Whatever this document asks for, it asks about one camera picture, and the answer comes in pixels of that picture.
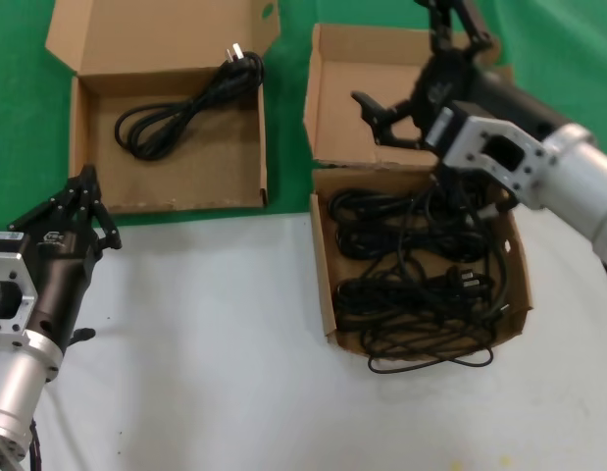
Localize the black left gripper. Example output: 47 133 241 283
7 164 124 353

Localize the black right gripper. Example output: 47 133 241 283
350 0 573 150

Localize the open brown cardboard box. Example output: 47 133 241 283
302 21 534 362

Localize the cardboard box with frayed edge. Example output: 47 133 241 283
44 0 283 215

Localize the green tablecloth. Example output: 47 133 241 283
0 0 607 232

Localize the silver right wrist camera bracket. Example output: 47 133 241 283
424 100 554 200

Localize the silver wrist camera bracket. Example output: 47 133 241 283
424 100 554 200
0 229 39 350

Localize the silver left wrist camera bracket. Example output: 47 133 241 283
0 229 39 350

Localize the dark arm cable bundle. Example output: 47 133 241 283
27 416 45 471

